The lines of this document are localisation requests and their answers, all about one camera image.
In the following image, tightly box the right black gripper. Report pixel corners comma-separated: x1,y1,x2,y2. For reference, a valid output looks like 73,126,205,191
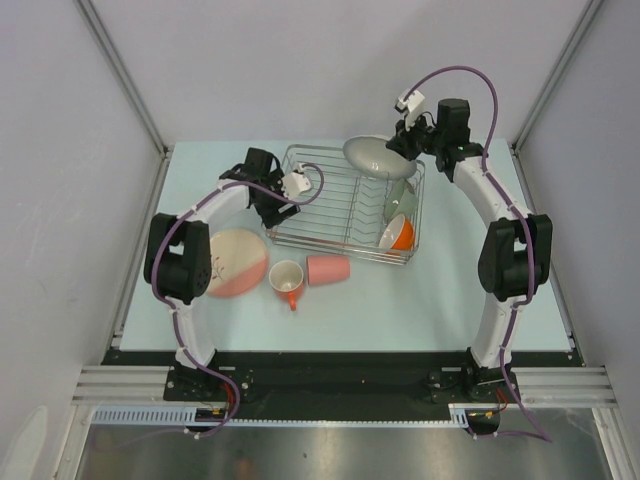
387,110,444,162

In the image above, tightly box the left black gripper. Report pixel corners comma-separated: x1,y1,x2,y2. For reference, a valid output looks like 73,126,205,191
255,169,301,230

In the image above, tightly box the beige and pink floral plate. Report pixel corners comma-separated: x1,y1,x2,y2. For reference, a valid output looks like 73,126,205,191
206,229,269,298

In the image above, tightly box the metal wire dish rack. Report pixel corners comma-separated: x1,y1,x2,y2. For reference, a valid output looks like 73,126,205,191
265,144,425,265

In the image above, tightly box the pink plastic cup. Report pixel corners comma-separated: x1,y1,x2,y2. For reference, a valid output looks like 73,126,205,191
306,255,351,286

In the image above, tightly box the green bowl brown rim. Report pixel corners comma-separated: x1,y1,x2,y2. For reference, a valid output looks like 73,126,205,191
383,179,418,222

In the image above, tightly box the large white grey-rimmed plate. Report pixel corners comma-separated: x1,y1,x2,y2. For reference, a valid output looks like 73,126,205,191
342,135,417,181

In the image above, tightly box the white and orange bowl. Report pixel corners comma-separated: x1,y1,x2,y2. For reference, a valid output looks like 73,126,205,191
378,214,415,251

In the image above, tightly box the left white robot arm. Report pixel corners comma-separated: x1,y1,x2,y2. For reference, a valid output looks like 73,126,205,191
143,147,312,400

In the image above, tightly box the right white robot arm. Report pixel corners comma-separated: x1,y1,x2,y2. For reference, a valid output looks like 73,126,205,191
386,92,553,401

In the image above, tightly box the orange mug white inside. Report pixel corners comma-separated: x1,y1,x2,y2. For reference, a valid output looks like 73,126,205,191
268,260,305,311

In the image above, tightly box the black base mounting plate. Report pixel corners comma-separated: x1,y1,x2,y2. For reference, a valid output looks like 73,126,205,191
102,349,580,422

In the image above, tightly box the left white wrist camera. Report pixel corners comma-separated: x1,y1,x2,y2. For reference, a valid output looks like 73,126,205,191
281,170,313,200

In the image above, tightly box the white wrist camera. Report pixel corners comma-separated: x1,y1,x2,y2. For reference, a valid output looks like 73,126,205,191
394,90,426,131
281,170,313,200

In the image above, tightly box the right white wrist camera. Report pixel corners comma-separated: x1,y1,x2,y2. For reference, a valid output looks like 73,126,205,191
394,90,426,131

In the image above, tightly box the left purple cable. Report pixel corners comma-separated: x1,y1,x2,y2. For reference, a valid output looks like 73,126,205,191
89,162,325,449

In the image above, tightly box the purple cable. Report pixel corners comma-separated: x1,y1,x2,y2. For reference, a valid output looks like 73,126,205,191
89,162,325,449
399,65,554,444

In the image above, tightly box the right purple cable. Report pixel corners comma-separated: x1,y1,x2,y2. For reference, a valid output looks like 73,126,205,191
399,65,554,444

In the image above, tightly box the right aluminium frame post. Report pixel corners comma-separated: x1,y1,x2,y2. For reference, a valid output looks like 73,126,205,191
512,0,606,152

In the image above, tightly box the aluminium frame post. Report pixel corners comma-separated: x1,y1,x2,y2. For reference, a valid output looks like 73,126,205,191
74,0,169,157
512,0,606,152

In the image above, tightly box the white slotted cable duct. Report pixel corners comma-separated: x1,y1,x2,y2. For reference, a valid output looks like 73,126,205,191
92,406,498,429

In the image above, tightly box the aluminium front rail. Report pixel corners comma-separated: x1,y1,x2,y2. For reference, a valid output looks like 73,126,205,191
72,364,174,407

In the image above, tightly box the left aluminium frame post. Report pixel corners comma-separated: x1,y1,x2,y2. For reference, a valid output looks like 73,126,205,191
74,0,169,157

